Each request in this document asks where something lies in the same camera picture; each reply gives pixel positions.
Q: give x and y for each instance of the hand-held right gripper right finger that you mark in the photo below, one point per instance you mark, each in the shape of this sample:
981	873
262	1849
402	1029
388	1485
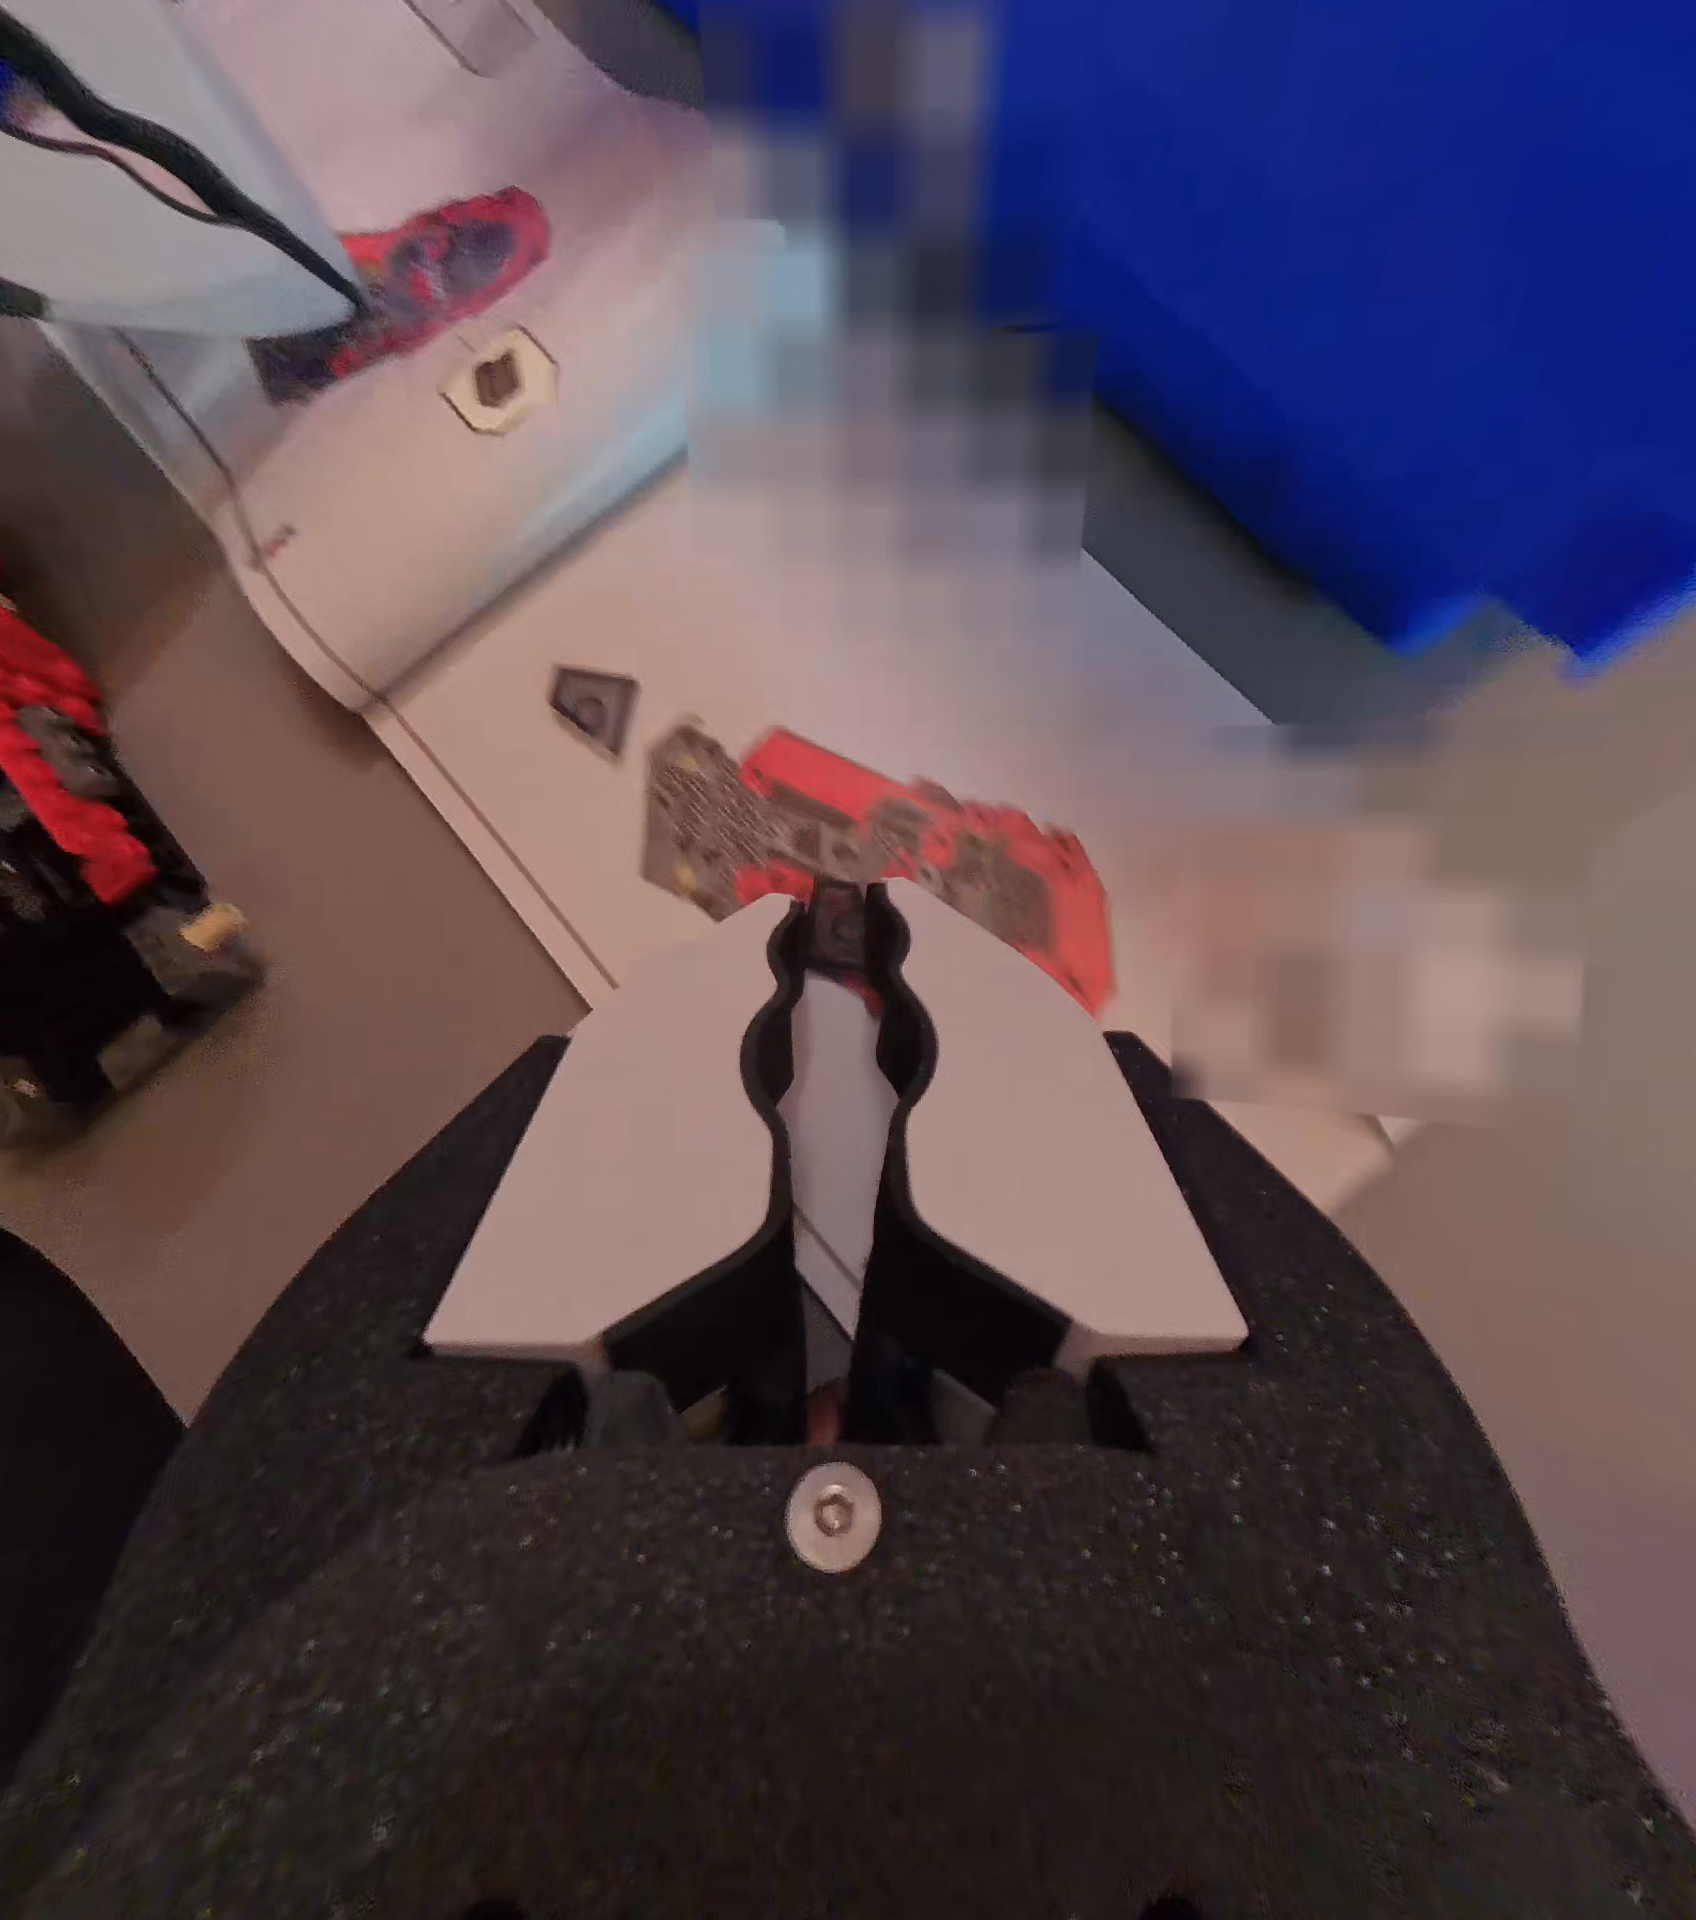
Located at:
1042	1154

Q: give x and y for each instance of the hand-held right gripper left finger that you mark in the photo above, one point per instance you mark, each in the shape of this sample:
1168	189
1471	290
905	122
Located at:
638	1141

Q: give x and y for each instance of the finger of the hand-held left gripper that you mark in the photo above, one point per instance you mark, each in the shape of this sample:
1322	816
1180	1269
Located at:
53	241
189	105

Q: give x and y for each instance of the red printed plate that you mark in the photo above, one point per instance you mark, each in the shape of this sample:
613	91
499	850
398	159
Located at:
939	855
442	262

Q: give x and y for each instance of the white hexagonal nut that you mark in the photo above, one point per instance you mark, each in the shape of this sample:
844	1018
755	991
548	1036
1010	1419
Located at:
499	381

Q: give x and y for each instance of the white board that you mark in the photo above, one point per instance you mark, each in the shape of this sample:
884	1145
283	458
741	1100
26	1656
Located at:
519	570

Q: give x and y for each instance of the blue cloth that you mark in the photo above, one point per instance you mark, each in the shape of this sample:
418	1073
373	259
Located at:
1388	300

